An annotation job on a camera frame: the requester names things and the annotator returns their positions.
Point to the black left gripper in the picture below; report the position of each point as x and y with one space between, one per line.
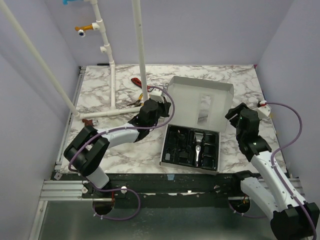
165 107

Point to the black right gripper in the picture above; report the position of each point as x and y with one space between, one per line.
235 113

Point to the white hair clipper kit box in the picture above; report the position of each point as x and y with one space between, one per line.
200 106

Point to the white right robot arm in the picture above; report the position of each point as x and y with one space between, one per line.
291 216

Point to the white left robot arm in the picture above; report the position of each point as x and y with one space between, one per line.
88 148

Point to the red black utility knife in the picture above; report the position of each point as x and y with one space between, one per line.
136 82

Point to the small oil bottle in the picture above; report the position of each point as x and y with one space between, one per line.
167 157

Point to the black guard comb in tray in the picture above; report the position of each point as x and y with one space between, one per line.
183 156

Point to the brown garden faucet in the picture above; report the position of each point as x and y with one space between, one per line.
90 122

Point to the orange faucet on pipe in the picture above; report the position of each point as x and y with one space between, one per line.
81 30

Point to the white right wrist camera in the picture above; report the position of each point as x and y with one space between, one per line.
263 109

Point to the yellow handled pliers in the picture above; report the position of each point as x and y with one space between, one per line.
138 102

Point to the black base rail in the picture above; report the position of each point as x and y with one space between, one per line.
156 190

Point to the white PVC pipe frame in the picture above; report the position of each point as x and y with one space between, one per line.
98 25

